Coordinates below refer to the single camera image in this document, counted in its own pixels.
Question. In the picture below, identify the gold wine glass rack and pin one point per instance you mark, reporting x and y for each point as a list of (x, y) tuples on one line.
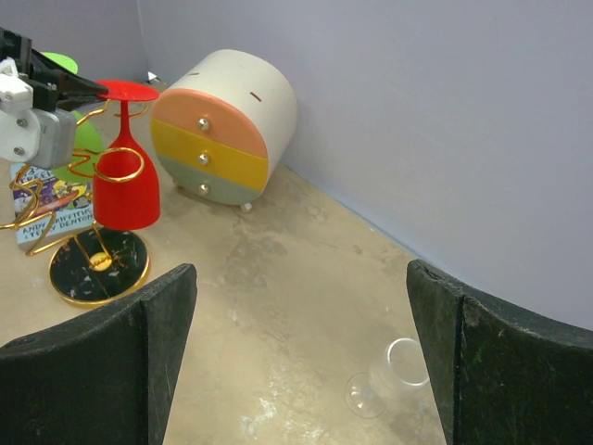
[(95, 265)]

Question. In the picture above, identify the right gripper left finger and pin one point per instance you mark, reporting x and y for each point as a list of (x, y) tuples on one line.
[(107, 376)]

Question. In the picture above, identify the round mini drawer chest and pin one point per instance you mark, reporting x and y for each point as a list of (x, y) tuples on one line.
[(221, 129)]

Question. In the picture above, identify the green wine glass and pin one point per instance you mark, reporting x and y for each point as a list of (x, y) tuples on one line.
[(86, 137)]

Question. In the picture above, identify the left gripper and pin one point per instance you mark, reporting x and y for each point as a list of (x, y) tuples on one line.
[(51, 75)]

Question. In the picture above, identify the red wine glass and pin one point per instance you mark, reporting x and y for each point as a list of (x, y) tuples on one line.
[(126, 187)]

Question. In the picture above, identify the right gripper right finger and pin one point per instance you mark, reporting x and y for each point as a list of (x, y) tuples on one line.
[(500, 374)]

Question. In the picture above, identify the children's paperback book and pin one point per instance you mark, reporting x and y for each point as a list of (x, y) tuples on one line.
[(58, 208)]

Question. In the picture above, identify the clear plastic wine glass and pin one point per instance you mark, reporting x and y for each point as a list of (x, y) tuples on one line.
[(396, 373)]

